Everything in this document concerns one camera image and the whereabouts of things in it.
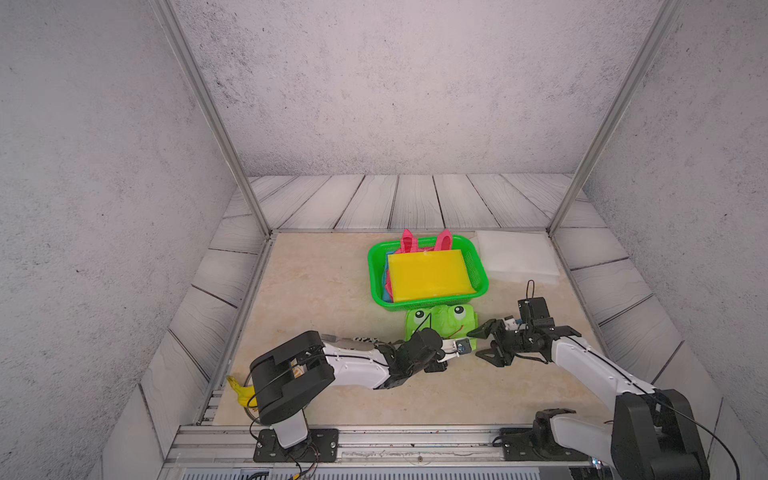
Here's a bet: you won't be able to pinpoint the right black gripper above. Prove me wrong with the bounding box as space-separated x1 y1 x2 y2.
466 318 533 366

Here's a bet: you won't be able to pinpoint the green frog raincoat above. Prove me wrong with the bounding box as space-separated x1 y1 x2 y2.
404 304 479 340

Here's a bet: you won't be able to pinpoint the yellow raincoat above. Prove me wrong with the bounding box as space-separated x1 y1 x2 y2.
387 250 475 303

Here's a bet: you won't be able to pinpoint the white raincoat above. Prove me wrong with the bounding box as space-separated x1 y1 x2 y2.
472 231 561 285

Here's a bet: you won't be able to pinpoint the green plastic basket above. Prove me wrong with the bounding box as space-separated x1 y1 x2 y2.
368 233 489 311

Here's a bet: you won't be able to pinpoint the pink bunny raincoat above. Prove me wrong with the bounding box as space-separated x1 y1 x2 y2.
383 228 454 301

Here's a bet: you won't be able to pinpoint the blue raincoat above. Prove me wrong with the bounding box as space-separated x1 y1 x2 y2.
382 259 393 303

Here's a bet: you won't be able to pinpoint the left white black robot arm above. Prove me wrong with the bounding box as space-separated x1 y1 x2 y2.
242 328 473 449

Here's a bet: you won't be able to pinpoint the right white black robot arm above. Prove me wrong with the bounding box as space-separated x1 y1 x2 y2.
469 318 710 479

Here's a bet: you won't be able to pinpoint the yellow bananas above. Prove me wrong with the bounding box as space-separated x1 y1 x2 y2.
226 375 257 409

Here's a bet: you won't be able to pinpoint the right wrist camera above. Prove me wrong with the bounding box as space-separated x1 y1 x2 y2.
518 297 555 329

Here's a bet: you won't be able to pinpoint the fork with zebra handle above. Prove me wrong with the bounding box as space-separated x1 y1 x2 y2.
320 334 378 351

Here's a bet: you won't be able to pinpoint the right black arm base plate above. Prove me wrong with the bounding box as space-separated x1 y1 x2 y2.
491 408 588 462

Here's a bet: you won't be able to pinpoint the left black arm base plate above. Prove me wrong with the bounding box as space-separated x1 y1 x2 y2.
253 429 339 463

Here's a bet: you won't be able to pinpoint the right metal corner post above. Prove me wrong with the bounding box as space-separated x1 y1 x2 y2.
546 0 682 238

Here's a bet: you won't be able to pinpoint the metal corner post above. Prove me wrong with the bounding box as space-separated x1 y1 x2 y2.
151 0 271 237
546 0 682 238

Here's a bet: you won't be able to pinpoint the aluminium front rail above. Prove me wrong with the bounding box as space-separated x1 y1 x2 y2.
160 425 618 479

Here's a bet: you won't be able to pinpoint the left metal corner post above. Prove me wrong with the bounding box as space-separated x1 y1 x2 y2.
151 0 271 237

